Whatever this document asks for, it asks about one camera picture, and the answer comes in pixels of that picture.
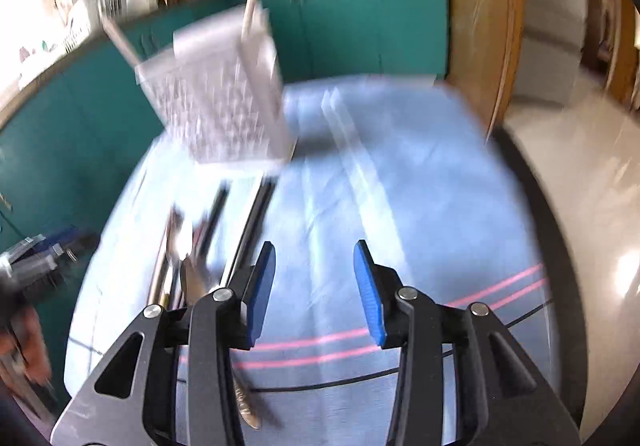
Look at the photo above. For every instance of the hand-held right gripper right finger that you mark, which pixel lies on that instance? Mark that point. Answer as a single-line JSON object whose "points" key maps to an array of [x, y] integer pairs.
{"points": [[369, 298]]}

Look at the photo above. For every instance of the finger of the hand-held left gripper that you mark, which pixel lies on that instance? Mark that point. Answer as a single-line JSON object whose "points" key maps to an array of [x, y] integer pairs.
{"points": [[70, 238]]}

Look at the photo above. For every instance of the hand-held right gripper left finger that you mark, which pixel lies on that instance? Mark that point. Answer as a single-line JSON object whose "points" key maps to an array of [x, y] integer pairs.
{"points": [[260, 298]]}

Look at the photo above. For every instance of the metal spoon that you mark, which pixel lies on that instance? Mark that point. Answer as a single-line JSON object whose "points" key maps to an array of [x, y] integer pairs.
{"points": [[194, 276]]}

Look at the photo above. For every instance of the dark chopstick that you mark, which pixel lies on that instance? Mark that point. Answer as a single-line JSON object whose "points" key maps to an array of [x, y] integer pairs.
{"points": [[214, 216], [252, 226]]}

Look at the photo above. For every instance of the golden chopsticks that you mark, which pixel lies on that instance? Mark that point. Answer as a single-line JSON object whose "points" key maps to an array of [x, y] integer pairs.
{"points": [[165, 266]]}

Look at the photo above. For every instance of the bronze spoon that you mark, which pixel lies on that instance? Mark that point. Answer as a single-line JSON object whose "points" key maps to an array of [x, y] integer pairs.
{"points": [[248, 406]]}

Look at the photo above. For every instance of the white plastic utensil holder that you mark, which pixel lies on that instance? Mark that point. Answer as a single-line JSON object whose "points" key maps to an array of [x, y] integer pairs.
{"points": [[225, 96]]}

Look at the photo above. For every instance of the person's left hand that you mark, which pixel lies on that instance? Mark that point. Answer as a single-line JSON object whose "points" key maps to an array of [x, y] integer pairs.
{"points": [[30, 341]]}

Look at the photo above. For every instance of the blue tablecloth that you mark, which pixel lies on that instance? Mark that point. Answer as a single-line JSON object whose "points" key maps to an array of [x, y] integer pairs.
{"points": [[375, 176]]}

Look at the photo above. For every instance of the white dish rack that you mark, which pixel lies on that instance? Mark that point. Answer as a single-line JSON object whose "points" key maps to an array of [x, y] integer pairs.
{"points": [[107, 1]]}

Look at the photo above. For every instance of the teal lower cabinets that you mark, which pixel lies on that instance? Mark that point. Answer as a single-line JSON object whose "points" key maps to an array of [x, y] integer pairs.
{"points": [[325, 26]]}

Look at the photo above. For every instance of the wooden glass door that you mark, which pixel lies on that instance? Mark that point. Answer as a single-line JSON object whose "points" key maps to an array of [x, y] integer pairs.
{"points": [[487, 26]]}

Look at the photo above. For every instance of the grey refrigerator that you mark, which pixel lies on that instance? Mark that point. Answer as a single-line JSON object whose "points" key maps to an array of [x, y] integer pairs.
{"points": [[550, 26]]}

